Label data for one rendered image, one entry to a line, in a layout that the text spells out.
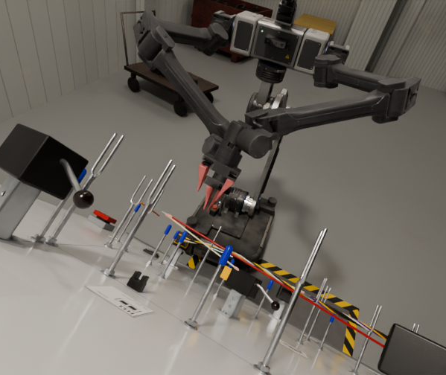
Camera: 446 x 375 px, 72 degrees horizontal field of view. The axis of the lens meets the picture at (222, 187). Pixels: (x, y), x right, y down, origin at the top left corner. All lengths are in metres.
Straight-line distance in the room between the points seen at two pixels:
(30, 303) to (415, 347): 0.27
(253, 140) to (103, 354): 0.58
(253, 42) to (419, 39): 6.69
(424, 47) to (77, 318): 7.98
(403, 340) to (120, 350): 0.22
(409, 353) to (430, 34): 7.80
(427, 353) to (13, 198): 0.34
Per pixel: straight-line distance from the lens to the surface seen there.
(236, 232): 2.09
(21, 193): 0.30
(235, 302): 0.51
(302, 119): 0.83
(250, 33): 1.47
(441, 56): 8.15
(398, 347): 0.31
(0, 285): 0.21
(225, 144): 0.77
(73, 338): 0.19
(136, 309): 0.29
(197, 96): 1.00
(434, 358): 0.31
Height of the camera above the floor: 1.78
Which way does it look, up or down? 39 degrees down
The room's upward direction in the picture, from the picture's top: 13 degrees clockwise
